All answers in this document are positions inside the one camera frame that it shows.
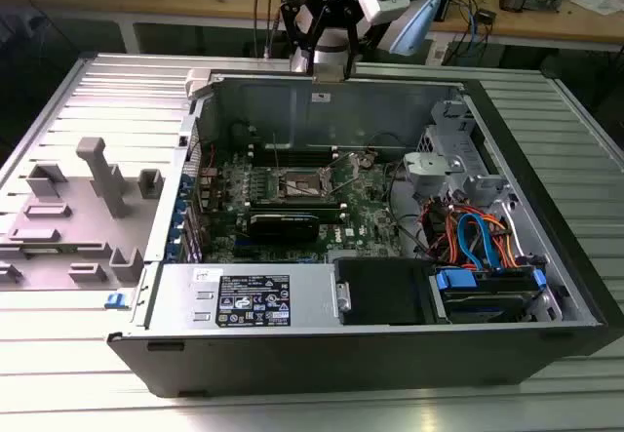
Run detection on silver CPU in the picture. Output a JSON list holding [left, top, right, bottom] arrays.
[[311, 63, 343, 84]]

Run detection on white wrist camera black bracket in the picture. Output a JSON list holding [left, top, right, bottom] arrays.
[[354, 0, 411, 27]]

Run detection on grey parts rack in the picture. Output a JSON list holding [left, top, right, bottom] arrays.
[[0, 137, 165, 293]]

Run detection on black RAM stick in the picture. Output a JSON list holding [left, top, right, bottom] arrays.
[[248, 199, 348, 224]]

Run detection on green motherboard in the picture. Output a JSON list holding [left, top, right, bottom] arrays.
[[194, 146, 409, 265]]

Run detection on silver metal drive cage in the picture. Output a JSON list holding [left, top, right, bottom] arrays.
[[416, 98, 521, 209]]

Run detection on white paper sheet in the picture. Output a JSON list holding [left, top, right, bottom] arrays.
[[569, 0, 624, 17]]

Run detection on silver drive latch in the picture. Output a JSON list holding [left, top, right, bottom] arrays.
[[332, 280, 352, 312]]

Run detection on silver power supply unit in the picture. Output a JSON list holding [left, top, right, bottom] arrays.
[[144, 261, 338, 330]]

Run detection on blue wire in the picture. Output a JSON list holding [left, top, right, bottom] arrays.
[[456, 211, 504, 272]]

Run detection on black graphics card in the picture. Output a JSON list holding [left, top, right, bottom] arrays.
[[235, 211, 323, 246]]

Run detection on white code label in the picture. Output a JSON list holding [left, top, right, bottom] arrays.
[[427, 39, 449, 66]]

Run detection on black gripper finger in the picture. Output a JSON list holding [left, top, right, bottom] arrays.
[[334, 4, 366, 81], [279, 0, 314, 76]]

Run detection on small black tower box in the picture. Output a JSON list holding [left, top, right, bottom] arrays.
[[436, 0, 460, 23]]

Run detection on grey case latch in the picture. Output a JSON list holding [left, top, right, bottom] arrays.
[[184, 67, 215, 100]]

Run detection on hard disk in blue carrier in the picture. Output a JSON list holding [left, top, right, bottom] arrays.
[[427, 264, 551, 325]]

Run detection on blue slot retainer clips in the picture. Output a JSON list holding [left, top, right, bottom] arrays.
[[165, 176, 192, 263]]

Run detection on black drive bay cover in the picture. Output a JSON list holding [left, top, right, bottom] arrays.
[[332, 257, 436, 327]]

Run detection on metal socket cover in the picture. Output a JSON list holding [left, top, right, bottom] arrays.
[[321, 150, 362, 195]]

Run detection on wooden desk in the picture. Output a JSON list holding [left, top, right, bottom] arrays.
[[0, 0, 624, 56]]

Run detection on black power supply label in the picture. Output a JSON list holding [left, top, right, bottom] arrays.
[[217, 275, 292, 328]]

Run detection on white sticker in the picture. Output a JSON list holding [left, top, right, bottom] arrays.
[[192, 266, 224, 283]]

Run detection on orange wire bundle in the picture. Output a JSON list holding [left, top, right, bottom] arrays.
[[419, 196, 522, 270]]

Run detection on black PC case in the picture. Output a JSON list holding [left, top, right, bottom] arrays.
[[106, 63, 624, 399]]

